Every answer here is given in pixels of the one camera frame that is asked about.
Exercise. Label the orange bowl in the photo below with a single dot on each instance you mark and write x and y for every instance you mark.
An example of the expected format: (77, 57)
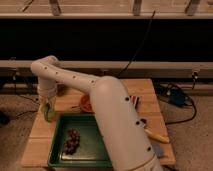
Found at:
(85, 104)

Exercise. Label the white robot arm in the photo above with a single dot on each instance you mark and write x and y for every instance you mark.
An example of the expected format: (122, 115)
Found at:
(127, 144)

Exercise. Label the bunch of dark grapes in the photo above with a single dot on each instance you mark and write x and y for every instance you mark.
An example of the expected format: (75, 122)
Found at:
(72, 143)

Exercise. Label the black power adapter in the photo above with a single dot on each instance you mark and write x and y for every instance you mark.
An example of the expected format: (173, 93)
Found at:
(177, 97)

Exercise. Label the green plastic tray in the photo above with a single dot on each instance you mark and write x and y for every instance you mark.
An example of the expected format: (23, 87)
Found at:
(91, 152)

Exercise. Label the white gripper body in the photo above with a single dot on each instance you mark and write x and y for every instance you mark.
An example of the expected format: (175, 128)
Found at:
(45, 95)

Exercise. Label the dark brown bowl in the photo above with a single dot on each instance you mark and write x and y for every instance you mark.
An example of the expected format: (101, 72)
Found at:
(61, 89)

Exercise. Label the striped black white object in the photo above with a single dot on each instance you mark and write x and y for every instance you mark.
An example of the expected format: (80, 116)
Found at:
(135, 100)

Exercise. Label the green pepper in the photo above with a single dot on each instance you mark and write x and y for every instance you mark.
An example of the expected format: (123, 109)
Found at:
(47, 110)

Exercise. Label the blue sponge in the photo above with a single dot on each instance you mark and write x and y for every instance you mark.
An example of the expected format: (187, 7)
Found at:
(158, 150)

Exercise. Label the green plastic cup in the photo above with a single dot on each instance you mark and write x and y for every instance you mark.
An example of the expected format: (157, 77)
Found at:
(52, 114)

